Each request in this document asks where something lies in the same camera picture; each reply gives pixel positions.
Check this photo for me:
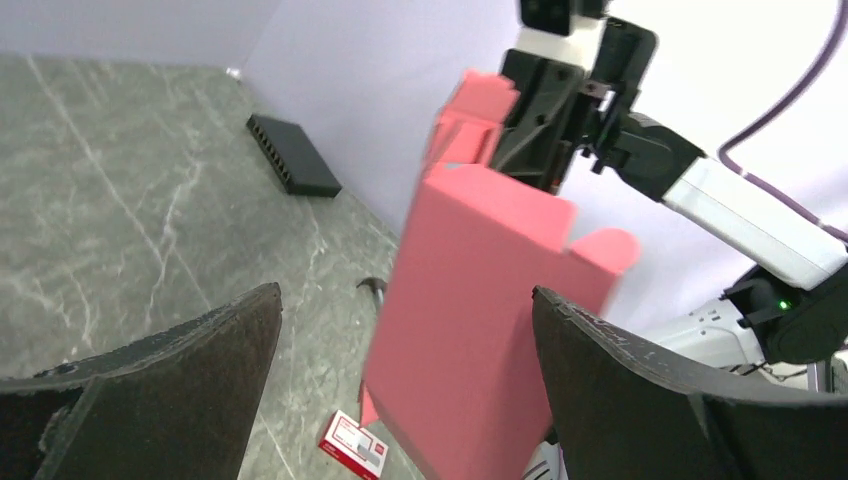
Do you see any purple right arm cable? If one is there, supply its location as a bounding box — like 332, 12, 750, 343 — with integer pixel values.
718, 0, 848, 244

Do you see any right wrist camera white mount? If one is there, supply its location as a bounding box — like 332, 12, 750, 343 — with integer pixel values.
514, 0, 609, 71

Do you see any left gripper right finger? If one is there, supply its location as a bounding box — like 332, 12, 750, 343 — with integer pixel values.
532, 286, 847, 479

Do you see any black box near right wall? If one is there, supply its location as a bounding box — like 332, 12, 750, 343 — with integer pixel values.
246, 114, 342, 198

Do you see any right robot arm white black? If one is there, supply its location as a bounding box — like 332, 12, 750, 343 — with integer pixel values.
492, 18, 847, 368

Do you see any hammer with black handle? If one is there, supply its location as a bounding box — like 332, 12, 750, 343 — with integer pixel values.
356, 276, 387, 311

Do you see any small red white box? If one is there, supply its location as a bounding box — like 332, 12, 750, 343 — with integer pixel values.
317, 410, 389, 480

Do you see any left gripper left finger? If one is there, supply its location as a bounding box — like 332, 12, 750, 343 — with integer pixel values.
1, 283, 282, 479

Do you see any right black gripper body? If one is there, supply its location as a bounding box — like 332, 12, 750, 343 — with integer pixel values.
493, 16, 658, 195

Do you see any red cardboard paper box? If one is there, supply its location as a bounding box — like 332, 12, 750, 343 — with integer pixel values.
362, 70, 640, 479

